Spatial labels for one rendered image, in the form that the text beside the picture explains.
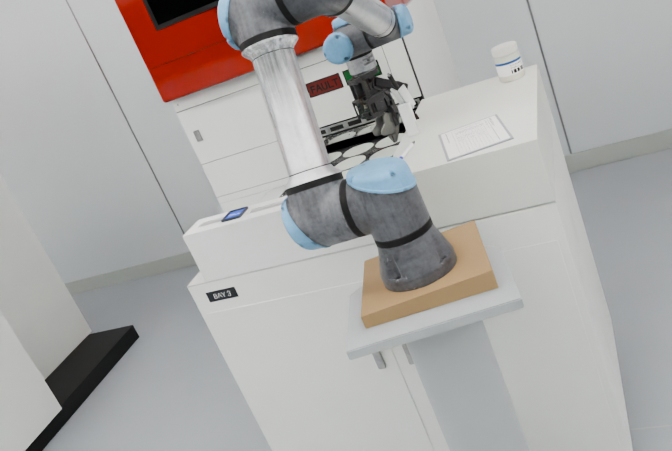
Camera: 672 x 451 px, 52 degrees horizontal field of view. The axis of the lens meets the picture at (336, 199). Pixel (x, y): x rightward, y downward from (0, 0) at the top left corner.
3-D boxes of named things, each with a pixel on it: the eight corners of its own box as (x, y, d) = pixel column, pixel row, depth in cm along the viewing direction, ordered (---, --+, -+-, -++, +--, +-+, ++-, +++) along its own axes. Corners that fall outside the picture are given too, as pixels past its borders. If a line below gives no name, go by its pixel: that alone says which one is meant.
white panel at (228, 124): (222, 200, 245) (173, 97, 232) (439, 139, 214) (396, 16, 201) (219, 204, 242) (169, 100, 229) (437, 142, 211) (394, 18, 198)
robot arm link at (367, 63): (360, 52, 184) (379, 49, 177) (366, 68, 185) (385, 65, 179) (340, 63, 180) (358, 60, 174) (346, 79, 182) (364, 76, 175)
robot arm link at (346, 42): (356, 23, 160) (366, 15, 169) (314, 41, 164) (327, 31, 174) (369, 54, 162) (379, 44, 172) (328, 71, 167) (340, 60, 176)
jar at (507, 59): (501, 78, 194) (491, 46, 191) (525, 70, 192) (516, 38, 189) (499, 85, 188) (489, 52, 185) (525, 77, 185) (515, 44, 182)
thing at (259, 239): (219, 264, 186) (197, 219, 182) (408, 218, 165) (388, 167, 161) (204, 282, 178) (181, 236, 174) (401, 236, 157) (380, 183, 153)
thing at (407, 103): (410, 130, 181) (393, 83, 177) (424, 126, 179) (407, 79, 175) (406, 138, 176) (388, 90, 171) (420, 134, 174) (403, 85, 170)
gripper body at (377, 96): (358, 121, 185) (342, 80, 181) (380, 108, 189) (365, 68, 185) (375, 120, 179) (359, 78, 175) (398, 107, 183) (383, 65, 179)
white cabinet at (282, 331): (352, 379, 261) (267, 191, 235) (617, 339, 224) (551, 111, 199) (302, 518, 205) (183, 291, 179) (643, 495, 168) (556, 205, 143)
